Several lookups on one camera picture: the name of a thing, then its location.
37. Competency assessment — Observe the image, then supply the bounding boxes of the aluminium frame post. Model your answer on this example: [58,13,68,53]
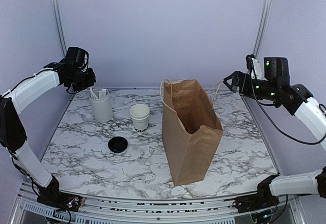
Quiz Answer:
[252,0,272,58]
[51,0,67,56]

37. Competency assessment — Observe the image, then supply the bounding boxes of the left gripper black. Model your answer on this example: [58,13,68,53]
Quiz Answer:
[66,67,96,91]

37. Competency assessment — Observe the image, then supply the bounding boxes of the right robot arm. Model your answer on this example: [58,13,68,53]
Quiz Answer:
[223,54,325,213]

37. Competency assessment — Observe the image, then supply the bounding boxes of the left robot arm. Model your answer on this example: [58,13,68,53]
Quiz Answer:
[1,47,96,208]

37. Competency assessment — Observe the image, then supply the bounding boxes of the grey cylindrical canister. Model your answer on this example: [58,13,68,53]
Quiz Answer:
[89,90,113,123]

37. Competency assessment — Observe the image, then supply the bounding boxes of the right aluminium frame post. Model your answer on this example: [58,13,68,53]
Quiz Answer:
[252,0,272,58]

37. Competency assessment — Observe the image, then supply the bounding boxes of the single white sugar packet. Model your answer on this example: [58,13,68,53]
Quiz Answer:
[90,88,96,99]

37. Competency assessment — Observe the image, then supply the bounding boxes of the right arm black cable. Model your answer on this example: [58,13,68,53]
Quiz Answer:
[249,55,326,146]

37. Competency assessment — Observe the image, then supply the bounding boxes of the stack of white paper cups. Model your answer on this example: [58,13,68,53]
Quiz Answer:
[129,104,150,132]

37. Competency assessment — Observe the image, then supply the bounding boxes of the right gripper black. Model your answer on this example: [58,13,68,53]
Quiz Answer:
[224,71,279,101]

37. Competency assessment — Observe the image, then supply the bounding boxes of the brown paper bag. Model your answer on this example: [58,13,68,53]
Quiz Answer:
[160,79,223,186]

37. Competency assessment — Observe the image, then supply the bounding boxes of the white sugar packets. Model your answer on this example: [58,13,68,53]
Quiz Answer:
[93,88,107,100]

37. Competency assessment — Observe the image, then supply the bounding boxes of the left aluminium frame post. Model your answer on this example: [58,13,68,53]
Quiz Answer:
[51,0,67,56]

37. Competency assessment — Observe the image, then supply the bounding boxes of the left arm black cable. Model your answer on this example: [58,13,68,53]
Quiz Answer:
[7,50,90,95]

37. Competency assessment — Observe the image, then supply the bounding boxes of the front aluminium rail base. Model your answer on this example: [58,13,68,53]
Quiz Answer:
[9,182,306,223]

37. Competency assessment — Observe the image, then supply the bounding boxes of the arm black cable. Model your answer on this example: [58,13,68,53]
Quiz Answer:
[249,55,326,146]
[7,50,90,95]

